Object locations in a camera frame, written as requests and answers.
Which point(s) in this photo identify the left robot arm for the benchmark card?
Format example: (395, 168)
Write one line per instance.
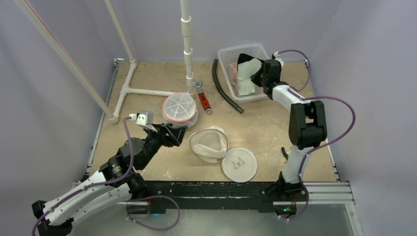
(116, 181)

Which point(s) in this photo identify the black bra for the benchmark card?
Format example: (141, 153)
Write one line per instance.
(245, 58)

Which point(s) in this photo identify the pink bra in basket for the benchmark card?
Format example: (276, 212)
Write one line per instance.
(233, 73)

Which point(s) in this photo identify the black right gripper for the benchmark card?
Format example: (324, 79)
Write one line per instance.
(261, 74)

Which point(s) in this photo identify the red-handled adjustable wrench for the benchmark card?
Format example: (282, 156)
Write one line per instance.
(203, 99)

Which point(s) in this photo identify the white plastic basket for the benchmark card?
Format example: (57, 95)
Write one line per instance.
(229, 56)

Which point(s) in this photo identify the pink-rimmed mesh laundry bag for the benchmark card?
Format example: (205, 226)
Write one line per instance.
(180, 109)

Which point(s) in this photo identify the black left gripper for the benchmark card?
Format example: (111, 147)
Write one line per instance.
(175, 135)

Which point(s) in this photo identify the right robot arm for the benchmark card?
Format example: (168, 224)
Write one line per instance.
(307, 123)

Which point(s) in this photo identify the white PVC pipe frame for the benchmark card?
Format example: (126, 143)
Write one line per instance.
(186, 30)

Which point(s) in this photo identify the pale green bra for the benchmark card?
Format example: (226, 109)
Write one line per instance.
(245, 71)

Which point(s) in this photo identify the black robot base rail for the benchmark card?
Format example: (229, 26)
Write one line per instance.
(217, 195)

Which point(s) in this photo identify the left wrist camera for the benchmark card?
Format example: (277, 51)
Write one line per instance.
(144, 119)

